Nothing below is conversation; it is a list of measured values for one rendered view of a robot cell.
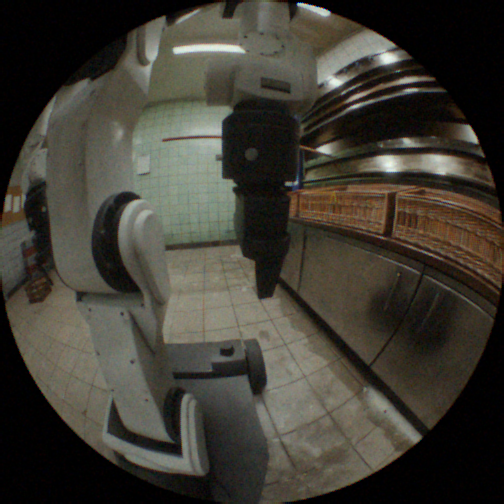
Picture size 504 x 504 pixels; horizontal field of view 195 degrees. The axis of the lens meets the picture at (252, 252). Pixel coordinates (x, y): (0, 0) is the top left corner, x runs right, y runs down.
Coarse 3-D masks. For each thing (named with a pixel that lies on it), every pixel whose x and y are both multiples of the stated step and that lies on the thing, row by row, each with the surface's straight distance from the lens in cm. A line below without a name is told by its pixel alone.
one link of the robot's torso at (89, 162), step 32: (128, 32) 28; (160, 32) 33; (128, 64) 25; (64, 96) 36; (96, 96) 22; (128, 96) 26; (64, 128) 25; (96, 128) 22; (128, 128) 28; (64, 160) 23; (96, 160) 21; (128, 160) 27; (64, 192) 23; (96, 192) 20; (128, 192) 23; (64, 224) 23; (96, 224) 19; (64, 256) 24; (96, 256) 19; (96, 288) 23; (128, 288) 22
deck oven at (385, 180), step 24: (360, 96) 155; (312, 120) 193; (408, 120) 136; (432, 120) 133; (456, 120) 135; (336, 144) 176; (360, 144) 174; (408, 144) 118; (432, 144) 115; (456, 192) 107; (480, 192) 109
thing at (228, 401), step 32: (192, 352) 57; (224, 352) 51; (192, 384) 54; (224, 384) 52; (224, 416) 49; (256, 416) 49; (160, 448) 53; (224, 448) 48; (256, 448) 48; (160, 480) 35; (192, 480) 38; (224, 480) 50; (256, 480) 49
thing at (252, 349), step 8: (248, 344) 56; (256, 344) 56; (248, 352) 54; (256, 352) 54; (248, 360) 55; (256, 360) 53; (256, 368) 53; (264, 368) 54; (256, 376) 54; (264, 376) 55; (256, 384) 57; (264, 384) 58
